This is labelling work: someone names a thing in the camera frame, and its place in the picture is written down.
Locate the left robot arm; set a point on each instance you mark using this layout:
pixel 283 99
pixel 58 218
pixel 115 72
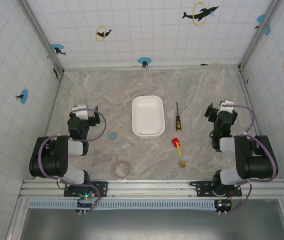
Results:
pixel 49 160

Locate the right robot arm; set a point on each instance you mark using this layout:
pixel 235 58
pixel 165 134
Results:
pixel 252 160

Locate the black yellow screwdriver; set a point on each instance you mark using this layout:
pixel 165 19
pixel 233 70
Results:
pixel 178 122

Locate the red yellow toy screwdriver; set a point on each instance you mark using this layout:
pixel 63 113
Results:
pixel 176 143

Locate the white plastic bin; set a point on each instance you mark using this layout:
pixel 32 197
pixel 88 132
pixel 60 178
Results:
pixel 148 117

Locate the small brass nut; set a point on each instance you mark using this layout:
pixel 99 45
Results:
pixel 182 164

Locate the clear tape roll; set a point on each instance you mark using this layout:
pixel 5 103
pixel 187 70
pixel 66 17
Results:
pixel 121 170

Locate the left controller board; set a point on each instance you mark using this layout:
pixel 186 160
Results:
pixel 86 200

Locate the controller board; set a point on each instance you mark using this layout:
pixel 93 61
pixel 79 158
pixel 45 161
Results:
pixel 222 205
pixel 86 200

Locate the right controller board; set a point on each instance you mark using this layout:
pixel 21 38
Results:
pixel 222 205

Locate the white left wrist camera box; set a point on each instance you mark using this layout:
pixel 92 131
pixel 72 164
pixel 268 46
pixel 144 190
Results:
pixel 82 113

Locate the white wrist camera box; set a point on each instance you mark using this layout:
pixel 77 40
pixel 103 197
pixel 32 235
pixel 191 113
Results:
pixel 82 113
pixel 227 107

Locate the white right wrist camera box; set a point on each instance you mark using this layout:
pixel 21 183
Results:
pixel 227 107

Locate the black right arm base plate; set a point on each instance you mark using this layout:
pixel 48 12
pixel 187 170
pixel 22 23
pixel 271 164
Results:
pixel 202 188

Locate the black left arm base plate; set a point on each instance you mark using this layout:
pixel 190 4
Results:
pixel 99 188

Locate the aluminium frame back bar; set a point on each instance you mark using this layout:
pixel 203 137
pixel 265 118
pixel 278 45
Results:
pixel 152 67

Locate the aluminium mounting rail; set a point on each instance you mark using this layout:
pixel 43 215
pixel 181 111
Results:
pixel 152 187

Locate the aluminium frame post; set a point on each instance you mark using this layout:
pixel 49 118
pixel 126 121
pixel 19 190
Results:
pixel 259 35
pixel 42 37

